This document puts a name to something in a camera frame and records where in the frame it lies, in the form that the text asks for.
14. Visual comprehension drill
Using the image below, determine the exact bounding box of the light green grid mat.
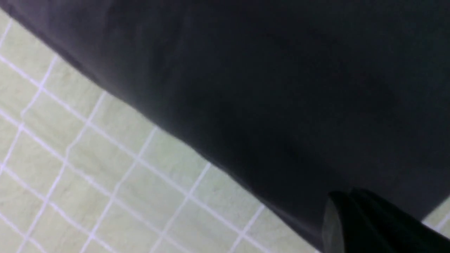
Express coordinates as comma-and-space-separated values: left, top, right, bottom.
0, 9, 450, 253

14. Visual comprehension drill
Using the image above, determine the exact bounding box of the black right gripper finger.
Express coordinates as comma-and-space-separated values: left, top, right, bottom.
322, 188, 450, 253

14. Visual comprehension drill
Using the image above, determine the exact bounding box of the dark gray long-sleeve shirt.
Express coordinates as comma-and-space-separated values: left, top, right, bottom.
1, 0, 450, 251

